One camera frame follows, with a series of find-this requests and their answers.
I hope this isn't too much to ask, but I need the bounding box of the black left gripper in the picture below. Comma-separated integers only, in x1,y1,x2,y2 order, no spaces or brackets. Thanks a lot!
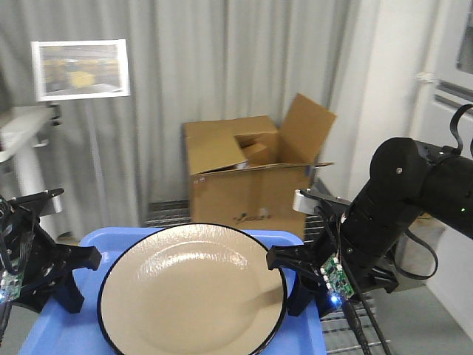
1,201,101,314

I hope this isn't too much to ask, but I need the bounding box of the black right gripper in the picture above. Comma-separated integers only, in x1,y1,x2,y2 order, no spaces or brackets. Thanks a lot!
266,201,398,317

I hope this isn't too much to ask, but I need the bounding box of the beige plate with black rim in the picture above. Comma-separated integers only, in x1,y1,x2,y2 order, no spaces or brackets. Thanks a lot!
98,223,287,354

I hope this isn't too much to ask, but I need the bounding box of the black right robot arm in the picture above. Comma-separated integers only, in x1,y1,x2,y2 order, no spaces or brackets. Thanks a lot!
267,138,472,317

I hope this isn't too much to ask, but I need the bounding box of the green right circuit board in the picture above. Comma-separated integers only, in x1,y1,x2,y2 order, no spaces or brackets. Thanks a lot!
320,254,355,300

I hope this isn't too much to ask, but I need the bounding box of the green circuit board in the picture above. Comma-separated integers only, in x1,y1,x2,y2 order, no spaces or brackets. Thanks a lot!
320,254,355,300
1,270,24,303

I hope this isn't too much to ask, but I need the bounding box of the green left circuit board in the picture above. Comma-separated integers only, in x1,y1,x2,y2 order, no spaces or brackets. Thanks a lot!
1,270,24,303

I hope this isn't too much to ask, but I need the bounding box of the open brown cardboard box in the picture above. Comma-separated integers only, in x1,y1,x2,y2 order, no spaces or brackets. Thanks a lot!
183,94,336,237

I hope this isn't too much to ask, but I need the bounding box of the white machine at left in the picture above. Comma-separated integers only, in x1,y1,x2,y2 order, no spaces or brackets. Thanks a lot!
1,106,59,199

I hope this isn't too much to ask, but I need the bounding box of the white framed sign on stand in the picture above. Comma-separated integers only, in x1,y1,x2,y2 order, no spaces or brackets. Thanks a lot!
30,38,132,230

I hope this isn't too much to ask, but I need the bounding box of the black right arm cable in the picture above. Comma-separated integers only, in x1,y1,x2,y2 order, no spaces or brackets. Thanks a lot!
313,104,473,355

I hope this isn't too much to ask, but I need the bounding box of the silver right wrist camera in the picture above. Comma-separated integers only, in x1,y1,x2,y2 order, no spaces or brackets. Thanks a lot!
293,189,351,215

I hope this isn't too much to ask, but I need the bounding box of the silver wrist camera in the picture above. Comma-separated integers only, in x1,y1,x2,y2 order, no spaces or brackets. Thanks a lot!
293,189,351,215
9,188,64,217

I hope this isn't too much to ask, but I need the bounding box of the black left usb cable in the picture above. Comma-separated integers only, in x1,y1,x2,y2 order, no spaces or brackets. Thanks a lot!
0,301,12,345

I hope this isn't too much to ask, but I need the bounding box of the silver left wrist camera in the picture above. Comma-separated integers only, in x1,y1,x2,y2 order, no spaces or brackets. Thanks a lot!
9,188,64,217

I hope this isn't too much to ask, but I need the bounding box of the white door with handle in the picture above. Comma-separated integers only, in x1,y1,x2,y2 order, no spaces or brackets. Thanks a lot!
406,0,473,334

